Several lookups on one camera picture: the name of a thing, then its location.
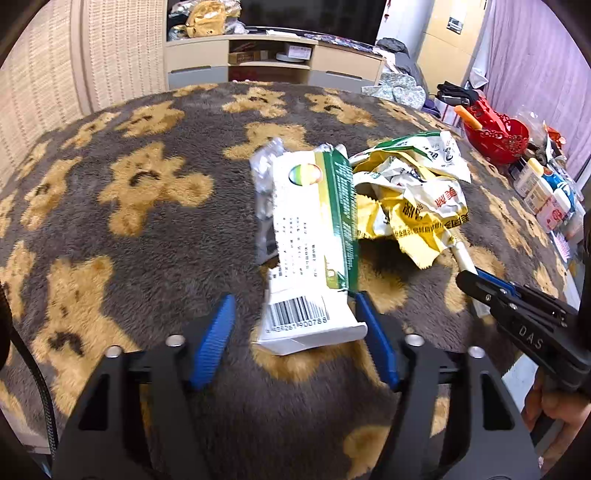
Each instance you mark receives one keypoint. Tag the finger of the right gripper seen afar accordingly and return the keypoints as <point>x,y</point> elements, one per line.
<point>480,286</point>

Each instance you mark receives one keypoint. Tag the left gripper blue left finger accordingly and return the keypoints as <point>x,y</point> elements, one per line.
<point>209,338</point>

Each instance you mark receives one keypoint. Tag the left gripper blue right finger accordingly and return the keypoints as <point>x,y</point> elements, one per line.
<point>380,347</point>

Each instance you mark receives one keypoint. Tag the white green carton box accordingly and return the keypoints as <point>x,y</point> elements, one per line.
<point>314,220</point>

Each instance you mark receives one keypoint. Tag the person's right hand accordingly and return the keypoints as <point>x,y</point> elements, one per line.
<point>569,407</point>

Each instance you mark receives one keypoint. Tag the yellow snack wrapper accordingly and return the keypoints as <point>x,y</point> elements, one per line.
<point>410,189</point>

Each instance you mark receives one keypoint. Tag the red plastic basket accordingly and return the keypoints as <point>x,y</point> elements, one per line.
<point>502,139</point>

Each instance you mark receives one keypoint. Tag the silver foil wrapper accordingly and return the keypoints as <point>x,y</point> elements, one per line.
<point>261,167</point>

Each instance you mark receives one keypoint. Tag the orange stick in basket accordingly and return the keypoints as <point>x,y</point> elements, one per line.
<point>468,118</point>

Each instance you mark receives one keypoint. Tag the grey patterned cloth bundle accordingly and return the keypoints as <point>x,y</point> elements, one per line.
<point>400,88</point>

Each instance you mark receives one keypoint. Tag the purple curtain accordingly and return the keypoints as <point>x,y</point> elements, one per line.
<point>534,64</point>

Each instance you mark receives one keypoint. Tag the beige door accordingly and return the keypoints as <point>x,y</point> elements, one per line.
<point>450,41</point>

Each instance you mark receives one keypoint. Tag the wooden TV cabinet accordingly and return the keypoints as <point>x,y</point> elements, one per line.
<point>266,58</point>

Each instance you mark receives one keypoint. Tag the black television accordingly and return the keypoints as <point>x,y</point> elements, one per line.
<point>359,20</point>

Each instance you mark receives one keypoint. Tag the woven folding screen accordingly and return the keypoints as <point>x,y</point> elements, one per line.
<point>72,59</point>

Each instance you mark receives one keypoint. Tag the yellow plush bag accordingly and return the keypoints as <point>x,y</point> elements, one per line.
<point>207,18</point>

